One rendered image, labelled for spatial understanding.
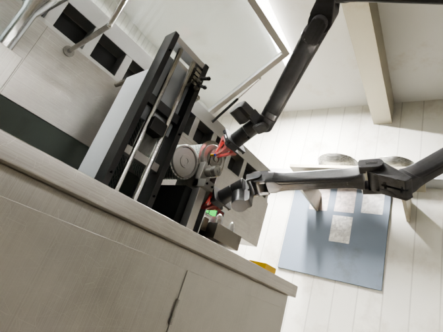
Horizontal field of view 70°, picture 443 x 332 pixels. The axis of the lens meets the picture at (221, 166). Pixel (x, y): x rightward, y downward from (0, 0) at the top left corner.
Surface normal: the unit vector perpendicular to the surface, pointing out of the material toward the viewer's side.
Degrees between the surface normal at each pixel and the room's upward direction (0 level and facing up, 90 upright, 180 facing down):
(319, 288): 90
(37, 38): 90
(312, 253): 90
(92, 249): 90
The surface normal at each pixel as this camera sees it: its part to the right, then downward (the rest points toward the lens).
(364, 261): -0.50, -0.48
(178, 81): 0.75, -0.04
